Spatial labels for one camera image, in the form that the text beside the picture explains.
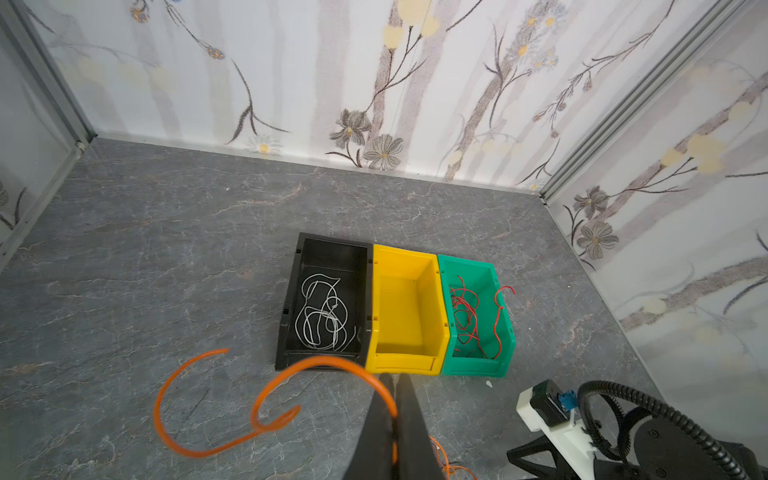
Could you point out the green plastic bin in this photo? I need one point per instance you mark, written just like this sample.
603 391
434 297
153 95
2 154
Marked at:
482 339

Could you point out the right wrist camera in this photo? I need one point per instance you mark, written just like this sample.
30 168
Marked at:
546 409

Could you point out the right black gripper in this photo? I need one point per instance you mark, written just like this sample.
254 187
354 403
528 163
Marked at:
541 460

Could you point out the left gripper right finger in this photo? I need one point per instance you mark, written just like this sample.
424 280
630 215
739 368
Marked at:
416 458

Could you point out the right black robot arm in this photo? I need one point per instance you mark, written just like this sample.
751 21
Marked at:
606 430

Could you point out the black plastic bin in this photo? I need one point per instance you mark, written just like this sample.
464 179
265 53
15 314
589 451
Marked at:
328 304

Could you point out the yellow plastic bin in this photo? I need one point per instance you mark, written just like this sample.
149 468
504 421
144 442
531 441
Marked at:
410 329

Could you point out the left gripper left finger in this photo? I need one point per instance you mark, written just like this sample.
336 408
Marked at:
373 456

